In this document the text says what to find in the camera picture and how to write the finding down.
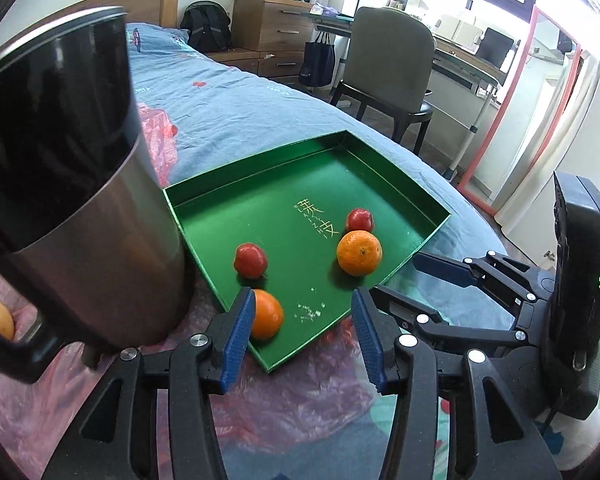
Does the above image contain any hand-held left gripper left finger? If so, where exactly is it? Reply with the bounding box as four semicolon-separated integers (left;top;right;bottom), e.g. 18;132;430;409
42;287;258;480

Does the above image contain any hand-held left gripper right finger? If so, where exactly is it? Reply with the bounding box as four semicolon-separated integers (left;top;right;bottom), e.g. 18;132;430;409
350;287;563;480

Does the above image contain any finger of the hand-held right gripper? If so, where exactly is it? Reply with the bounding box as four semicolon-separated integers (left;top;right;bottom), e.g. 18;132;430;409
370;284;536;357
412;250;556;311

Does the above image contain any red apple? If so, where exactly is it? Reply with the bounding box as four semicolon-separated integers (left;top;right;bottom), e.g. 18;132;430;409
345;208;375;234
233;242;269;280

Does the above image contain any large orange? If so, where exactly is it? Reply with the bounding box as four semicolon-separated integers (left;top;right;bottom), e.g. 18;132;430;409
336;230;383;277

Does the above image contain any green tray box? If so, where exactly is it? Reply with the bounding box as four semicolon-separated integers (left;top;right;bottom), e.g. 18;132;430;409
162;130;453;375

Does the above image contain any pink plastic sheet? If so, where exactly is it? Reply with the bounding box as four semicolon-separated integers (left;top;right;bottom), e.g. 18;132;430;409
0;102;448;480

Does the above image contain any pink framed mirror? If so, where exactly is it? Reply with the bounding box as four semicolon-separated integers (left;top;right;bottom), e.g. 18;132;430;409
457;4;583;211

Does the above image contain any glass top desk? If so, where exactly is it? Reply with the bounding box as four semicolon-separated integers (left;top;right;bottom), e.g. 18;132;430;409
300;10;508;181

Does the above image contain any grey padded chair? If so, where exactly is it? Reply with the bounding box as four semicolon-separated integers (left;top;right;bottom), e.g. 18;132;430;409
329;6;437;156

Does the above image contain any black laptop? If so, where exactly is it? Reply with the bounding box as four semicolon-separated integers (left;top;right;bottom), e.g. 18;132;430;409
477;27;516;68

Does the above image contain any white box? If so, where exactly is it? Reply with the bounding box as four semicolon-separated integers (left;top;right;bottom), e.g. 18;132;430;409
437;15;481;43

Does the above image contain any black tote bag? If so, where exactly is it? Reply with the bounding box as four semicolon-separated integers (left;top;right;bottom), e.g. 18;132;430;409
299;31;337;88

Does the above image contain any low wooden nightstand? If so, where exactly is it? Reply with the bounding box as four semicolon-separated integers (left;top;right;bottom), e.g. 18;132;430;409
205;49;306;88

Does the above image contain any wooden drawer cabinet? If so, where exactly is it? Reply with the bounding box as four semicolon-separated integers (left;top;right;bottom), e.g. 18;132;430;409
231;0;315;56

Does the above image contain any black backpack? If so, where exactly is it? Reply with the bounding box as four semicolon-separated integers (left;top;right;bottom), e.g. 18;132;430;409
180;1;232;53

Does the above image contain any wooden headboard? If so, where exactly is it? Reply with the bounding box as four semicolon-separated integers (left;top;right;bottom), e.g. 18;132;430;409
55;0;182;28

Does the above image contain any steel kettle with black handle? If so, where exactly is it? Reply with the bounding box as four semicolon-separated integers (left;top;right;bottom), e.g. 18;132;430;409
0;6;193;386

